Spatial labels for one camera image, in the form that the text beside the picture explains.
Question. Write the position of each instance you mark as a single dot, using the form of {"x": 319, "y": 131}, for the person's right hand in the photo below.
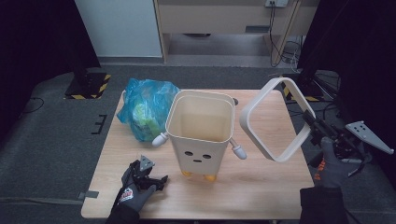
{"x": 333, "y": 172}

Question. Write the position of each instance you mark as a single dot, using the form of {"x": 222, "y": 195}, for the grey floor strip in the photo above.
{"x": 37, "y": 200}

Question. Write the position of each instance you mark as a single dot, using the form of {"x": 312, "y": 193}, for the wall power socket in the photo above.
{"x": 275, "y": 2}

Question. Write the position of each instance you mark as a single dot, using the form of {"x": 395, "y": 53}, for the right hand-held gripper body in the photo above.
{"x": 362, "y": 132}

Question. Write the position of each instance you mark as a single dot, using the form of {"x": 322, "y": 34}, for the light wooden desk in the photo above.
{"x": 218, "y": 17}

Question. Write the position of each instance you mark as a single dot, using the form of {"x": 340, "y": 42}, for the black curtain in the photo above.
{"x": 361, "y": 62}
{"x": 37, "y": 46}

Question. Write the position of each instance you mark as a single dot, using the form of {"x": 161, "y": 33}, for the grey tape piece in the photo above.
{"x": 88, "y": 194}

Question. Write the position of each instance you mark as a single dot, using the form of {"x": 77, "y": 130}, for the green paper scrap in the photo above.
{"x": 146, "y": 121}

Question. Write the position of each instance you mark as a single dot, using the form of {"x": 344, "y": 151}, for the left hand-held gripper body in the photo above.
{"x": 145, "y": 163}

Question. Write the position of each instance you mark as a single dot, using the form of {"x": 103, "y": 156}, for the person's left hand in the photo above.
{"x": 130, "y": 197}

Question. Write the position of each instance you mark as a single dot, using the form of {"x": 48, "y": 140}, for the white trash bin with face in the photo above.
{"x": 199, "y": 151}

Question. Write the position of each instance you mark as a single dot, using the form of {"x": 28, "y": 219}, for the white panel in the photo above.
{"x": 121, "y": 28}

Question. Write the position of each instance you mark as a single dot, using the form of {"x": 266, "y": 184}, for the black stand base yellow stripes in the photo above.
{"x": 311, "y": 93}
{"x": 90, "y": 87}

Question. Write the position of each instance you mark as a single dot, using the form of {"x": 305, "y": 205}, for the blue plastic garbage bag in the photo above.
{"x": 146, "y": 96}

